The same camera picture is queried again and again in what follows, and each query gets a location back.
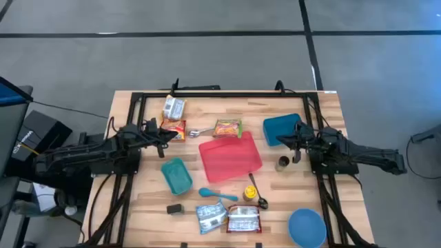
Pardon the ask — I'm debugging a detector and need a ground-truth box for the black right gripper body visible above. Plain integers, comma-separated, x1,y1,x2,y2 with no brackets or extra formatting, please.
293,121,320,163

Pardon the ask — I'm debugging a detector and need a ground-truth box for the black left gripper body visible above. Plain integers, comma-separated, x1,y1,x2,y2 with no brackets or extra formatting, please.
141,117,166,158

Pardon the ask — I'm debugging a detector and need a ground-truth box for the red beef ramen packet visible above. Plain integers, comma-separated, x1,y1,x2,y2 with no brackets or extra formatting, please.
160,118,187,142

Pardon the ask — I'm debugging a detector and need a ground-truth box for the dark cylindrical cup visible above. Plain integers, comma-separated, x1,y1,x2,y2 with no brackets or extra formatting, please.
274,155,291,172

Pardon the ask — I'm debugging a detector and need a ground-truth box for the yellow ramen packet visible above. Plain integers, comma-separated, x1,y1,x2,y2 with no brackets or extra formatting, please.
161,94,187,121

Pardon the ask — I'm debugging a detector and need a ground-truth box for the silver metal spoon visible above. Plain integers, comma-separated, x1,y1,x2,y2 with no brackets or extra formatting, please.
188,127,215,138

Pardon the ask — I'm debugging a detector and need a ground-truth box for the green-edged ramen packet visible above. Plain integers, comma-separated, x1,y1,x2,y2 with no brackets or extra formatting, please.
212,118,243,139

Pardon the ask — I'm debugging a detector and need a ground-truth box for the yellow-lidded jar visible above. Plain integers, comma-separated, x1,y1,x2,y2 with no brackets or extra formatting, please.
242,185,258,203

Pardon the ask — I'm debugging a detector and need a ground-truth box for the small black box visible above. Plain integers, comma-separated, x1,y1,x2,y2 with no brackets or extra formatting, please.
166,203,185,216

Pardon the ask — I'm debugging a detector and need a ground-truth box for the blue rectangular container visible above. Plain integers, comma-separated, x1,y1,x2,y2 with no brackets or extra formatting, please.
263,112,304,147

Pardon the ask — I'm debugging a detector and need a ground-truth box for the teal rectangular container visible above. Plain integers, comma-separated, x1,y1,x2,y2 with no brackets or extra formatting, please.
160,157,194,196

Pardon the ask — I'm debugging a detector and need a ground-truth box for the red plastic tray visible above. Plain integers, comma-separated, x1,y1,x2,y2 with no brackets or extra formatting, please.
198,130,263,184

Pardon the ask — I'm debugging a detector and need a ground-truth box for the dark metal spoon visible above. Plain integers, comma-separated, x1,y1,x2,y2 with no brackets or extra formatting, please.
248,172,269,210

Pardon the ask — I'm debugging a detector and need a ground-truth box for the blue plastic spoon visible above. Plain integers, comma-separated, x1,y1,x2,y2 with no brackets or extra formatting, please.
198,187,239,203

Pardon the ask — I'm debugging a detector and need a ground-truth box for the blue round bowl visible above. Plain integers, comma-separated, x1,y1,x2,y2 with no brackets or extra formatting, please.
287,207,327,248

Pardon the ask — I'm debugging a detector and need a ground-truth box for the red white ramen packet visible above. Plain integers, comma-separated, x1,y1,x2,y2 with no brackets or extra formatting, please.
226,204,263,234

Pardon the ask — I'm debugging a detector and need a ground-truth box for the blue white ramen packet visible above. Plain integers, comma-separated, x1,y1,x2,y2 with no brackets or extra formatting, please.
195,198,229,236

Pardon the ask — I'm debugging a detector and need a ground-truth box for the black printed box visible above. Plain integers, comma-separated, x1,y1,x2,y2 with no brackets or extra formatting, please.
12,110,73,163

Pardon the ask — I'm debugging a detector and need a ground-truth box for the grey stand foot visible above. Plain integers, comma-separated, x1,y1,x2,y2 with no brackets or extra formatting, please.
409,123,441,145

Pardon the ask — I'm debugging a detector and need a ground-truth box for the white paper sheet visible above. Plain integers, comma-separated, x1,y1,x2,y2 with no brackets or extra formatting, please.
32,182,58,213

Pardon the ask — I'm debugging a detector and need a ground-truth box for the computer monitor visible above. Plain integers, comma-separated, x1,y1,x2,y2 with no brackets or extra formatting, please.
0,75,34,180

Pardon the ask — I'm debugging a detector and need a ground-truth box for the black frame bracket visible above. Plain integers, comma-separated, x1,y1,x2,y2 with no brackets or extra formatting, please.
158,78,221,96
274,79,287,96

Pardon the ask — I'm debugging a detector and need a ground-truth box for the black metal rig frame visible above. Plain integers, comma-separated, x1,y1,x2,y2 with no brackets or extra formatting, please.
79,90,380,248

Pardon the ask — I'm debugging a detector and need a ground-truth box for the black floor cable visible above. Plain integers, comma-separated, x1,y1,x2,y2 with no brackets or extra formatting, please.
32,100,110,120
405,136,441,180

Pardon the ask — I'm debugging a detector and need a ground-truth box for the yellow cable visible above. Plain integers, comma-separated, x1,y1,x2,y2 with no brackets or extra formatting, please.
20,143,41,156

